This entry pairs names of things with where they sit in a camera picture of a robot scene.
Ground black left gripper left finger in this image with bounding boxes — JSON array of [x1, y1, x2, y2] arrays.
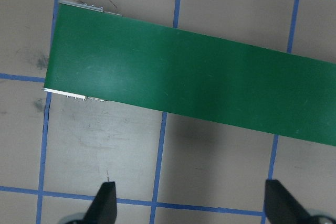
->
[[82, 182, 117, 224]]

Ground green conveyor belt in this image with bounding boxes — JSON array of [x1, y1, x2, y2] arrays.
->
[[44, 2, 335, 146]]

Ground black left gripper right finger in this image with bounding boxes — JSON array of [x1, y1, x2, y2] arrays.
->
[[265, 179, 310, 224]]

